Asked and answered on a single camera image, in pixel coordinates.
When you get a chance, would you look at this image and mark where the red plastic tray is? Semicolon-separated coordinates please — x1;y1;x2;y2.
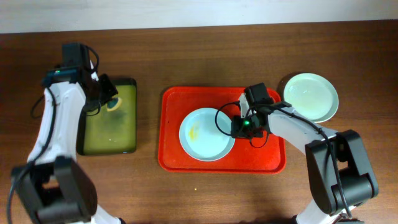
158;86;286;174

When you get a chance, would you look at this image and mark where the yellow green sponge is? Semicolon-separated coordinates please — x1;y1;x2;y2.
106;97;123;112

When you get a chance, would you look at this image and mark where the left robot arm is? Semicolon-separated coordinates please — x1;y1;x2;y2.
6;42;123;223

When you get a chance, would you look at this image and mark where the mint green plate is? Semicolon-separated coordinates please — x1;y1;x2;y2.
283;73;339;123

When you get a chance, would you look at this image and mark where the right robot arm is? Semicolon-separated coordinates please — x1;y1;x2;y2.
230;83;379;223

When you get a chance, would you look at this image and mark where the black tray with soapy water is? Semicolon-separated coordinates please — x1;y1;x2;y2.
76;78;137;156

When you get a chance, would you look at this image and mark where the light blue plate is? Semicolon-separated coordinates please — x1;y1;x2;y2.
178;108;235;162

